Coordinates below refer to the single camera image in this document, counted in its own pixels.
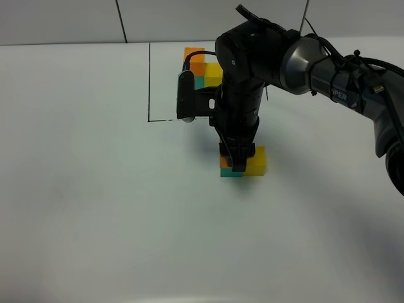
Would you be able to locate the yellow template cube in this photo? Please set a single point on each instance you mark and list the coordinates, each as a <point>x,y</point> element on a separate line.
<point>213,74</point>

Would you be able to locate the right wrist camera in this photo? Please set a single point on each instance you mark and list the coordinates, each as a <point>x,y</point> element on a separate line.
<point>191,102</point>

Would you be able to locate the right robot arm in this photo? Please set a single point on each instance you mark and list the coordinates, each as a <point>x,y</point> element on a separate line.
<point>253,56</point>

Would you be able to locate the orange template cube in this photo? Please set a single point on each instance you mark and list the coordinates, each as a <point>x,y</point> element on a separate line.
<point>197,62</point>

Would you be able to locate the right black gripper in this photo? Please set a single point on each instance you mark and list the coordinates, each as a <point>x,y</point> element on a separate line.
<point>238,105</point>

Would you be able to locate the teal template cube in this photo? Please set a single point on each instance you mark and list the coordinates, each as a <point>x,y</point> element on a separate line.
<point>199,82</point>

